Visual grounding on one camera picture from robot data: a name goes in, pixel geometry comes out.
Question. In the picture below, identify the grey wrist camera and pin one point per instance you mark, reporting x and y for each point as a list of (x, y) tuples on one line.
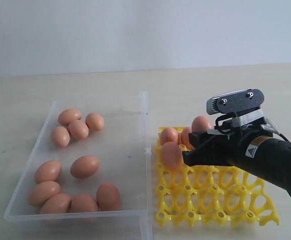
[(235, 104)]

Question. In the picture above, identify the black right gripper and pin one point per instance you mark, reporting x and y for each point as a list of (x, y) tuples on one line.
[(219, 146)]

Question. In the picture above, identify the yellow plastic egg tray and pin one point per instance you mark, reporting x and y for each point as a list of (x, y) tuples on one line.
[(218, 194)]

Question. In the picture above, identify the brown egg front corner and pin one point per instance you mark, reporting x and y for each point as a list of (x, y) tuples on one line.
[(58, 204)]

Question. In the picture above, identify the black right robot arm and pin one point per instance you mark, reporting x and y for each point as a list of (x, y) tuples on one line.
[(250, 148)]

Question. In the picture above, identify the clear plastic bin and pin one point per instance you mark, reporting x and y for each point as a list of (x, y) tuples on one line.
[(125, 160)]

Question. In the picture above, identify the brown egg third row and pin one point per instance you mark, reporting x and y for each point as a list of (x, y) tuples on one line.
[(60, 136)]

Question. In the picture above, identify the brown egg second row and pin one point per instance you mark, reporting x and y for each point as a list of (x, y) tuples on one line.
[(78, 129)]

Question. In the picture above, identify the brown egg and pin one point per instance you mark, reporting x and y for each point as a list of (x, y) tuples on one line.
[(69, 115), (171, 155), (95, 121), (169, 134), (184, 137), (42, 192), (85, 166), (48, 171), (201, 124), (84, 202), (108, 197)]

